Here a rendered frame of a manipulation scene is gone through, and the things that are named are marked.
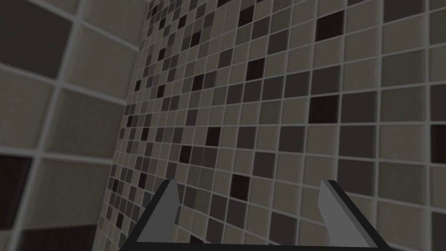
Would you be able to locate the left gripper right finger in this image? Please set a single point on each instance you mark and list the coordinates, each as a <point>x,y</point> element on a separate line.
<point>343,219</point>

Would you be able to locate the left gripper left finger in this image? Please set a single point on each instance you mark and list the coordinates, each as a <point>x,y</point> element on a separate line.
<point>160,218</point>

